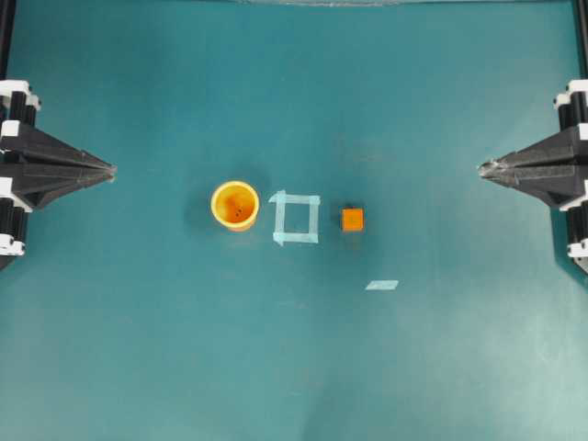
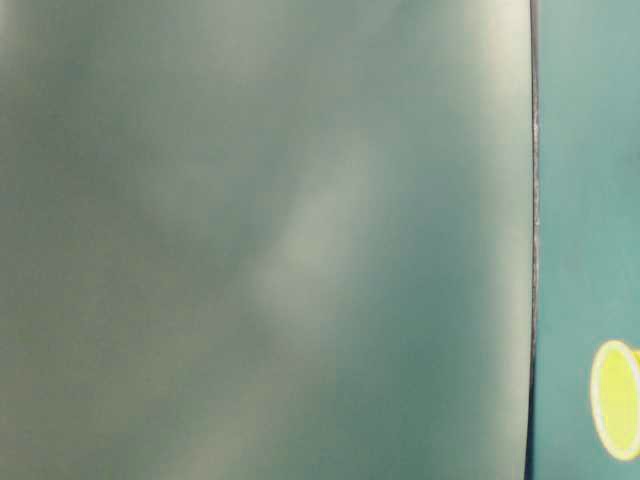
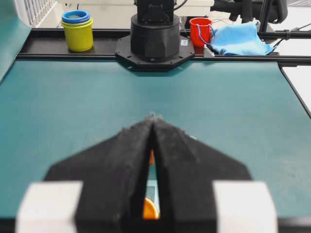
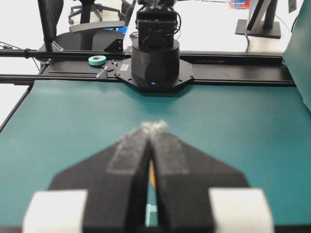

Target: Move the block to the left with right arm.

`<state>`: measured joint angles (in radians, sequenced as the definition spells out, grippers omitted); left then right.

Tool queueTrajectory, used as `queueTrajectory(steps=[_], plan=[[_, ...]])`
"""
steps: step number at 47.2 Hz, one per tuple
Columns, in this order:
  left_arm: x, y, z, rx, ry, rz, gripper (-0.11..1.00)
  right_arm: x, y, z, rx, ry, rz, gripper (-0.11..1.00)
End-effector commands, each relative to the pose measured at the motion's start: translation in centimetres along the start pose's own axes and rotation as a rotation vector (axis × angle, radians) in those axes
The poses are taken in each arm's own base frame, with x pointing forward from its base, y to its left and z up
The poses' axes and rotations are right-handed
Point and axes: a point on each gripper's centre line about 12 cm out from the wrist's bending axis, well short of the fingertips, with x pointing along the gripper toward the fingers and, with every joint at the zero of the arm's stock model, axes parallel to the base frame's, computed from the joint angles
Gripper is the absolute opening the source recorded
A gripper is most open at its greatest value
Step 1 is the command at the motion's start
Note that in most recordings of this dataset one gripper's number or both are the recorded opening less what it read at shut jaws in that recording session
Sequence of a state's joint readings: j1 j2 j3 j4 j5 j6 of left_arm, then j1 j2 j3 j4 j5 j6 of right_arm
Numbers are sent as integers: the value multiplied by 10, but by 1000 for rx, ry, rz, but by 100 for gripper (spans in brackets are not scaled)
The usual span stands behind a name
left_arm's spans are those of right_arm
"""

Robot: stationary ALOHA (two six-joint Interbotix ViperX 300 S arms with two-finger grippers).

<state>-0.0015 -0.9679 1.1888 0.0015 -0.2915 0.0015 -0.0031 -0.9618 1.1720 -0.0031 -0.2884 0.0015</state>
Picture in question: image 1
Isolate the light blue tape square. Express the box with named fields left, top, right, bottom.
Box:
left=269, top=190, right=321, bottom=246

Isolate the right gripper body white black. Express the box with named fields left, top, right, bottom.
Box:
left=552, top=77, right=588, bottom=277

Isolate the black frame post left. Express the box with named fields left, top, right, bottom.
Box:
left=0, top=0, right=17, bottom=80

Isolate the orange plastic cup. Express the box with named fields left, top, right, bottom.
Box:
left=210, top=180, right=260, bottom=232

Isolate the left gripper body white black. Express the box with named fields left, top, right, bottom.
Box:
left=0, top=78, right=43, bottom=272

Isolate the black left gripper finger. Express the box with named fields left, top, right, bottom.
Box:
left=1, top=120, right=116, bottom=174
left=11, top=165, right=117, bottom=210

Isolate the orange cube block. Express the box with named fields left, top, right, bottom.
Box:
left=341, top=207, right=365, bottom=232

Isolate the small light blue tape strip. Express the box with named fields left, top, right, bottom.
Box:
left=366, top=279, right=399, bottom=290

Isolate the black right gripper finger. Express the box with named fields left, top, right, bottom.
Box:
left=478, top=164, right=587, bottom=210
left=478, top=124, right=587, bottom=175

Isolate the black frame post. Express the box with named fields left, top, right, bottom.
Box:
left=572, top=0, right=587, bottom=79
left=0, top=0, right=17, bottom=80

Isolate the black frame post right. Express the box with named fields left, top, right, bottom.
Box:
left=572, top=0, right=587, bottom=79

